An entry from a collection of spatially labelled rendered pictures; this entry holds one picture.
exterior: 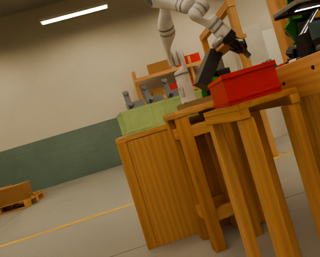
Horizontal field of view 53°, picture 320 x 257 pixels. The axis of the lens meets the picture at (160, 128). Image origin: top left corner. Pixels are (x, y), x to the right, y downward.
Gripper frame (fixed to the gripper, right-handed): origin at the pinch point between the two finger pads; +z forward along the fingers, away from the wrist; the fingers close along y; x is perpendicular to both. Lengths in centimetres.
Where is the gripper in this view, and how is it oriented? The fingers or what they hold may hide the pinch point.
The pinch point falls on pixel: (247, 54)
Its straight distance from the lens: 162.6
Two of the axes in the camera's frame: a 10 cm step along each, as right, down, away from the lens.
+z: 7.7, 6.2, 1.6
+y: -2.4, 0.5, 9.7
